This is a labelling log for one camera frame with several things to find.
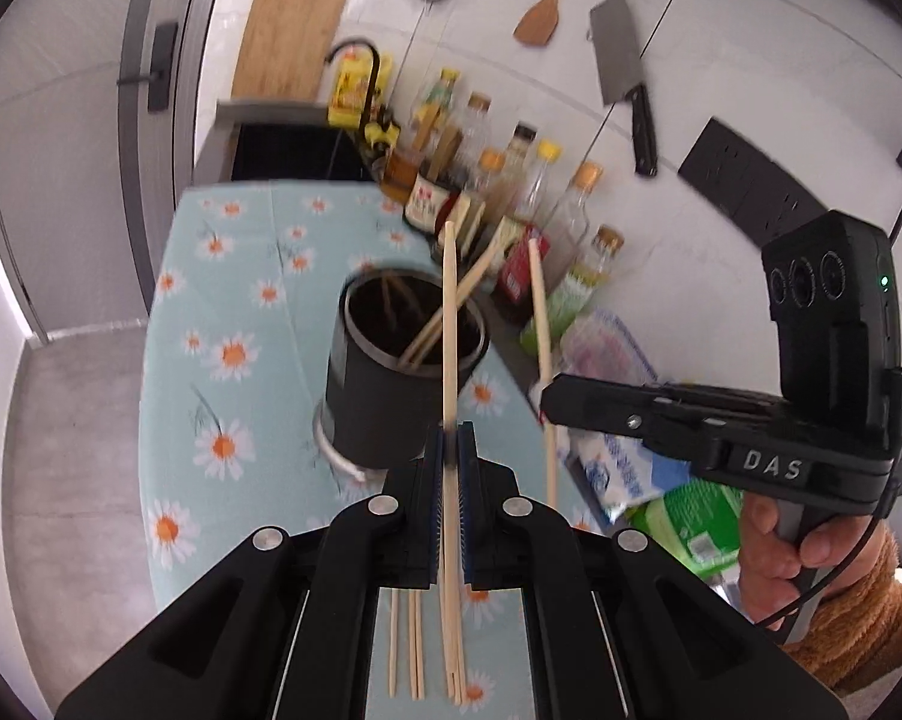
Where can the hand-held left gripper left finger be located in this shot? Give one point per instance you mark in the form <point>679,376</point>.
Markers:
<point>435,465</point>

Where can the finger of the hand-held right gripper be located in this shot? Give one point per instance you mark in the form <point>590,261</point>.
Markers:
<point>608,409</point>

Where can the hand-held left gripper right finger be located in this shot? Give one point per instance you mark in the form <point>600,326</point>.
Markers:
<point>466,465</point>

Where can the black utensil holder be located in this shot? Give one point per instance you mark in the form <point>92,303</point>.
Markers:
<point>376,405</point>

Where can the long wooden chopstick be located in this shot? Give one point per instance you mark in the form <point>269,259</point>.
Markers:
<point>414,645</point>
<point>425,341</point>
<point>449,315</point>
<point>394,645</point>
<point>541,315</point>
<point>466,285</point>

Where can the person's right forearm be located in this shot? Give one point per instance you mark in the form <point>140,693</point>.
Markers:
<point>863,630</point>

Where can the person's right hand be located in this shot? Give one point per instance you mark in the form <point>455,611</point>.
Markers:
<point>762,562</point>

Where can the clear plastic bag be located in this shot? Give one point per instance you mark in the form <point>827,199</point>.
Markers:
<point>608,345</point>

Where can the white blue plastic packet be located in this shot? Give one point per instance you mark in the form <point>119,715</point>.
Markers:
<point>623,476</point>

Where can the cork cap green label bottle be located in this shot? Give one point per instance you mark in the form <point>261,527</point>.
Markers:
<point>578,292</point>

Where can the green plastic packet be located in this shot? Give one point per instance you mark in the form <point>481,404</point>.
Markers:
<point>691,532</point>

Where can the red label dark bottle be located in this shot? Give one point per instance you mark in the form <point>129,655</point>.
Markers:
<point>515,277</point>

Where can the dark wooden chopstick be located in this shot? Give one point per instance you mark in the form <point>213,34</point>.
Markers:
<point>387,304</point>

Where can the tall orange cap clear bottle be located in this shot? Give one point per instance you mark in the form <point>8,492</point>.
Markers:
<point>575,210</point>

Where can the yellow cap clear bottle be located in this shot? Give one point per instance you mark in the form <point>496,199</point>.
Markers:
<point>542,172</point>

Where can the white red label sauce bottle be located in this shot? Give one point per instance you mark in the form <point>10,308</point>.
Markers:
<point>425,206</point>

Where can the small orange cap bottle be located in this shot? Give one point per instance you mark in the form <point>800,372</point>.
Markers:
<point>488,172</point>

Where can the daisy print tablecloth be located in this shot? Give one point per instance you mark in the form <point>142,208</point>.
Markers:
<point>233,292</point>

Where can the dark cap bottle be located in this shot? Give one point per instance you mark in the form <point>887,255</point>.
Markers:
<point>522,146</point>

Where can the amber glass jar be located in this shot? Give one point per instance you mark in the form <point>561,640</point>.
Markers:
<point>400,172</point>

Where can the brown cap clear bottle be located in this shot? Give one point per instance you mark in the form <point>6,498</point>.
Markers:
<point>475,127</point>

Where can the small yellow black object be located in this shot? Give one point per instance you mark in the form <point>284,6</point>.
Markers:
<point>382,133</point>

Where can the black sink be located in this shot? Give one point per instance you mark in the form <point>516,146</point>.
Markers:
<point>293,150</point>

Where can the green label yellow cap bottle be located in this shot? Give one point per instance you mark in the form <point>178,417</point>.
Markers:
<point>440,101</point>

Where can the yellow oil bottle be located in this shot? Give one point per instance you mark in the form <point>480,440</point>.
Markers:
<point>348,90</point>

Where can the black faucet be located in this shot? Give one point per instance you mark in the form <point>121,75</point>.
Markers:
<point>374,67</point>

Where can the wooden cutting board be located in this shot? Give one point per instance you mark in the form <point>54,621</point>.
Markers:
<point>286,37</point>

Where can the black wall outlet panel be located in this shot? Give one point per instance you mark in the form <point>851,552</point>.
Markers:
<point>743,172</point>

